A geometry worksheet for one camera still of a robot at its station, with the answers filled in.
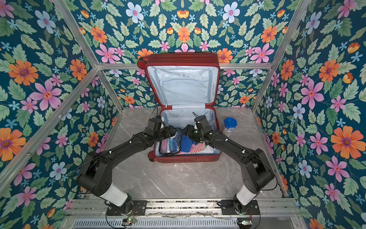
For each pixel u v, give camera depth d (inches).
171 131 31.8
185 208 29.5
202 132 26.1
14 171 19.7
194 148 35.8
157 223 30.1
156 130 27.7
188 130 29.6
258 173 17.6
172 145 35.9
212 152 36.3
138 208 29.0
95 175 17.5
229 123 36.8
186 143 36.0
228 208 28.8
